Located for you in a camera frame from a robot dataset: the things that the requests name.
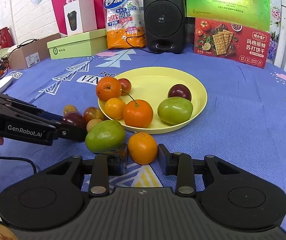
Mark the orange tangerine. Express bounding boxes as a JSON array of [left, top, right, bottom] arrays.
[[128, 132, 158, 165]]

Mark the red apple fruit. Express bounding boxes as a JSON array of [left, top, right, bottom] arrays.
[[118, 78, 131, 95]]

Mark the dark red plum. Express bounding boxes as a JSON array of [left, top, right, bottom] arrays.
[[167, 84, 192, 101]]

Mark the dark plum on cloth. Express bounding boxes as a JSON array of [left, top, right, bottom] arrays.
[[62, 112, 86, 128]]

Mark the small yellow plum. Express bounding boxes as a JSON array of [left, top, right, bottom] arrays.
[[63, 105, 78, 115]]

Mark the small tan fruit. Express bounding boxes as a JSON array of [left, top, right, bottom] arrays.
[[86, 119, 103, 132]]

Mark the red yellow plum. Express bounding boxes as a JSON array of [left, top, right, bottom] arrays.
[[83, 107, 105, 123]]

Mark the green mango on cloth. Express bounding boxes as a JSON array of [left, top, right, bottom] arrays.
[[85, 120, 126, 154]]

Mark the small orange kumquat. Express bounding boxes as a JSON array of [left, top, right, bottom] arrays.
[[104, 98, 126, 120]]

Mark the tangerine on plate rim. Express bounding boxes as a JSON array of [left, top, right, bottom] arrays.
[[96, 77, 122, 102]]

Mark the green fruit in plate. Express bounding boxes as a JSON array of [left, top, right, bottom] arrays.
[[158, 96, 193, 125]]

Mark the brown cardboard box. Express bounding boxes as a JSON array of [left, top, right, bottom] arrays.
[[8, 33, 60, 70]]

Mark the tangerine with stem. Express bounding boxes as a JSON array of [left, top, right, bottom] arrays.
[[123, 100, 154, 128]]

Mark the red kettle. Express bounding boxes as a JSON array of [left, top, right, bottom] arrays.
[[0, 27, 14, 49]]

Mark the blue patterned tablecloth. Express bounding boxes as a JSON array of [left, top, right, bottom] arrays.
[[7, 47, 286, 230]]

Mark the light green shoe box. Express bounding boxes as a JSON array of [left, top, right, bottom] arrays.
[[47, 29, 107, 60]]

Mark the yellow plate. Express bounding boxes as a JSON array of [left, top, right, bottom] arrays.
[[97, 66, 208, 135]]

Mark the white cup box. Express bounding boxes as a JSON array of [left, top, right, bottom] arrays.
[[64, 0, 97, 36]]

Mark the orange paper cup pack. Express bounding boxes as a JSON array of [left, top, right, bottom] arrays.
[[103, 0, 146, 49]]

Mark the red cracker box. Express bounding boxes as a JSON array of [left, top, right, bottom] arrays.
[[194, 18, 270, 68]]

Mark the black speaker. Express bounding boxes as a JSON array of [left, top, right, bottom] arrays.
[[144, 0, 186, 54]]

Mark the green glossy gift box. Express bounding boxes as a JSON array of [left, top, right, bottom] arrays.
[[187, 0, 270, 32]]

